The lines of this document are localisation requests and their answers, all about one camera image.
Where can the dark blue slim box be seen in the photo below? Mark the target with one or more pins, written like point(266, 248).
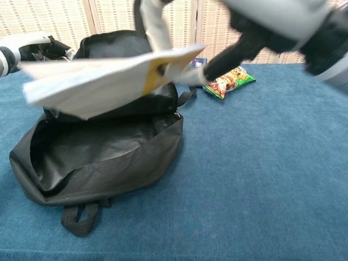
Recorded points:
point(198, 62)

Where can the bamboo folding screen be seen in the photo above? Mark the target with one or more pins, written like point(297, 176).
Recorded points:
point(40, 19)

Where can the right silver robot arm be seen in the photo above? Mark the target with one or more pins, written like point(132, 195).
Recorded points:
point(331, 54)

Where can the blue table cloth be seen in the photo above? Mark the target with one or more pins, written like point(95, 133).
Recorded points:
point(258, 176)

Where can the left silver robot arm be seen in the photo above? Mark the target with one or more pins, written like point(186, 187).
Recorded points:
point(6, 62)

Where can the white book yellow spine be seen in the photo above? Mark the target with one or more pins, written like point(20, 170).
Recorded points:
point(95, 81)

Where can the black fabric backpack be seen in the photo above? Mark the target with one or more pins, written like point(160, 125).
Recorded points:
point(103, 157)

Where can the green orange snack bag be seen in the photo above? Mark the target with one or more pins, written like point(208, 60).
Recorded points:
point(231, 81)

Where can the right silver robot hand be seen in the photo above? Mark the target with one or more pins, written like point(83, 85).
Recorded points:
point(272, 21)

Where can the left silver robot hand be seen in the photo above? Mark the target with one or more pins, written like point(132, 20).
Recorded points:
point(40, 47)

